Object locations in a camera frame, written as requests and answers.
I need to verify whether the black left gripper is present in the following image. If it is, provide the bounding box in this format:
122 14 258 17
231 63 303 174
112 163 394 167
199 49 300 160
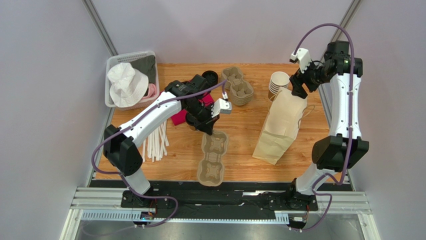
184 100 220 136

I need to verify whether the stack of paper cups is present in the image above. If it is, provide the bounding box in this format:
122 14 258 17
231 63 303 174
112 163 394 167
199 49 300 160
268 71 290 102

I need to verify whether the single cardboard cup carrier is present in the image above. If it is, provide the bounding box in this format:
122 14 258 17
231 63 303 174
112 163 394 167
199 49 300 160
197 130 229 187

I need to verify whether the brown paper bag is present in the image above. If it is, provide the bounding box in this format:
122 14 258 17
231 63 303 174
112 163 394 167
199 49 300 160
252 87 316 165

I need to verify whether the cardboard cup carrier stack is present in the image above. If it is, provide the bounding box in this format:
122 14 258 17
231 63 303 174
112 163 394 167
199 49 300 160
220 66 254 106

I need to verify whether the stack of black cup lids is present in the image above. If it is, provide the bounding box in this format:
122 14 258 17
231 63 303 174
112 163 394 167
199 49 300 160
201 70 219 88

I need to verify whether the brown paper coffee cup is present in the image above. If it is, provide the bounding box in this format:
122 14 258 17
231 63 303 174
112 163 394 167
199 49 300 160
188 123 199 132

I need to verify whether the black cup lid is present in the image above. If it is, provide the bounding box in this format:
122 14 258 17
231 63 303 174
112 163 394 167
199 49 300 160
185 112 198 129

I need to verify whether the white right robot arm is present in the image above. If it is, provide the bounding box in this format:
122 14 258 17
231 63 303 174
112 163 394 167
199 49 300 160
289 40 369 196

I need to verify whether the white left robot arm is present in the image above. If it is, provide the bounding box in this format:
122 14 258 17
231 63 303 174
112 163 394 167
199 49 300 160
100 74 232 199

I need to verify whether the red folded cloth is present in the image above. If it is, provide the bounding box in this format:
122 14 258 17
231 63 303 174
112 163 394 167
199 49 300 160
170 93 214 126

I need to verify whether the bundle of white straws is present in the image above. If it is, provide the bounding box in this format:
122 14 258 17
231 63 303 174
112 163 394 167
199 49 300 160
141 120 169 163

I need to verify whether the pink cloth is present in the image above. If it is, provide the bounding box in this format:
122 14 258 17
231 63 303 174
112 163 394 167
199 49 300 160
142 83 157 100

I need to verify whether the dark green cloth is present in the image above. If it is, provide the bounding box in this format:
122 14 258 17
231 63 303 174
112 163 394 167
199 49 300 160
130 55 157 84

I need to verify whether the white bucket hat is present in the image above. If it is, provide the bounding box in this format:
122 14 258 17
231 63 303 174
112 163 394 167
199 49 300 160
106 62 149 108

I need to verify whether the white plastic basket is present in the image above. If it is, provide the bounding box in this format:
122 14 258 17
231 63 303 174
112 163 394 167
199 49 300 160
104 50 160 111

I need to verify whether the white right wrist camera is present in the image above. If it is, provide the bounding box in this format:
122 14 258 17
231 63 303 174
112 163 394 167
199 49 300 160
289 48 312 74

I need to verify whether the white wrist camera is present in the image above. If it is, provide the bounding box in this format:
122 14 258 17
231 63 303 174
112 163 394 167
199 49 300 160
289 48 312 74
211 98 232 117

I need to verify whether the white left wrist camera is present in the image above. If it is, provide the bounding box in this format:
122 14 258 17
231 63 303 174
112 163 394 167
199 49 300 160
211 98 232 117

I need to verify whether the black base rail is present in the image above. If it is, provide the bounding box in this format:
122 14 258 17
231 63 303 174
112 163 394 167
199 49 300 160
90 180 319 220

